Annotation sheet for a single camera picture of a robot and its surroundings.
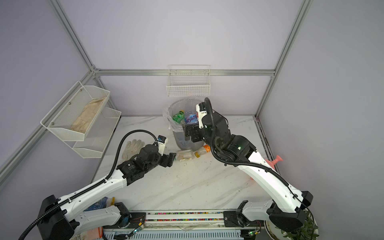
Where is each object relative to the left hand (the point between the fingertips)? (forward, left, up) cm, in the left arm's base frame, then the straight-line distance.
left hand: (168, 152), depth 79 cm
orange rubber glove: (-34, +32, -17) cm, 50 cm away
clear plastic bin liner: (+32, -9, +6) cm, 34 cm away
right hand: (+1, -12, +23) cm, 26 cm away
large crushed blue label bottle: (+22, -12, +3) cm, 26 cm away
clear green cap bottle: (+8, -8, -16) cm, 19 cm away
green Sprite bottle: (+25, -4, +2) cm, 25 cm away
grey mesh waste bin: (+12, -5, -9) cm, 16 cm away
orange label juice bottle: (+10, -20, -14) cm, 26 cm away
